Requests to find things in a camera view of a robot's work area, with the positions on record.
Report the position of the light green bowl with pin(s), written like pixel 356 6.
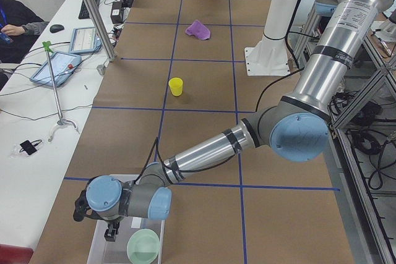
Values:
pixel 143 246

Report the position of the aluminium frame post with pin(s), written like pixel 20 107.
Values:
pixel 100 27

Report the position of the near blue teach pendant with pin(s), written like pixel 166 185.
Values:
pixel 63 66

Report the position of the far blue teach pendant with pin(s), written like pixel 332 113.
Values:
pixel 84 40

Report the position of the purple cloth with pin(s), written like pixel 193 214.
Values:
pixel 198 30

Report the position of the blue teach pendant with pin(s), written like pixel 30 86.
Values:
pixel 84 40
pixel 63 66

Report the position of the black power adapter box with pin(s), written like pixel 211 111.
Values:
pixel 117 12

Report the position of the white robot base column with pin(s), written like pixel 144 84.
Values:
pixel 269 56

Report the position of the yellow plastic cup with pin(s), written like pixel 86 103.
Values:
pixel 176 86

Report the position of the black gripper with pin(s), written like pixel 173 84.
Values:
pixel 111 229

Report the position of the black computer mouse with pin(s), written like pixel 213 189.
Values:
pixel 56 28

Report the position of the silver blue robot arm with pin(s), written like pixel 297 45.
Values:
pixel 295 129

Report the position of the seated person in black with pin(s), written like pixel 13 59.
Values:
pixel 20 29

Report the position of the green tipped reacher grabber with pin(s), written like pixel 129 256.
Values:
pixel 62 121

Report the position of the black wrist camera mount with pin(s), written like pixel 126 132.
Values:
pixel 82 208

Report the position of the clear plastic box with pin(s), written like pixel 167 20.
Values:
pixel 130 217

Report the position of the small black device with strap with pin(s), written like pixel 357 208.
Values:
pixel 29 147

